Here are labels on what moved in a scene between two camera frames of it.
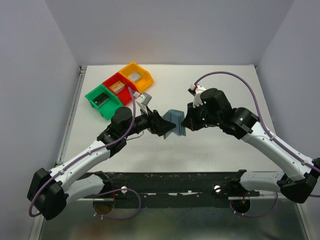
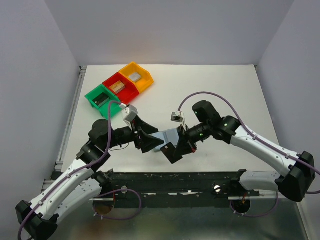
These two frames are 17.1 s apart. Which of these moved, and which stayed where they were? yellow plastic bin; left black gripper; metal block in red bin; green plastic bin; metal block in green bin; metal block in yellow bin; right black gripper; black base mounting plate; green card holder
Moved: left black gripper; green card holder; right black gripper
Stayed: metal block in yellow bin; yellow plastic bin; black base mounting plate; green plastic bin; metal block in red bin; metal block in green bin
